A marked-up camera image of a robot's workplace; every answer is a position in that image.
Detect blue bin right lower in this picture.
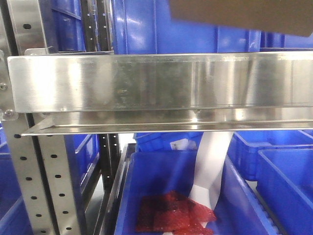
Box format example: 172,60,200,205
257,149,313,235

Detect blue bin left upper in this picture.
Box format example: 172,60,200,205
38,0,85,53

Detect black perforated rear upright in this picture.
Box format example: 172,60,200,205
80,0,113,52

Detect tall brown cardboard box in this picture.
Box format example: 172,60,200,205
169,0,313,37

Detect blue bin with red bags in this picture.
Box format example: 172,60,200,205
114,150,279,235

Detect white paper sheet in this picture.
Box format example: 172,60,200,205
189,131,233,210

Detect red bubble wrap bag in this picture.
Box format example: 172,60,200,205
135,190,217,235

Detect perforated steel shelf upright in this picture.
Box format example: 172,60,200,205
0,0,87,235

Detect stainless steel shelf beam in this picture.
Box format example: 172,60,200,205
8,51,313,136

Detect blue bin rear centre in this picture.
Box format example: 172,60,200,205
133,132,203,152

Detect blue bin rear right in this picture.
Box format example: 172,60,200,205
226,129,313,182

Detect large blue bin upper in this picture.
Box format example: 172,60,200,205
111,0,261,54

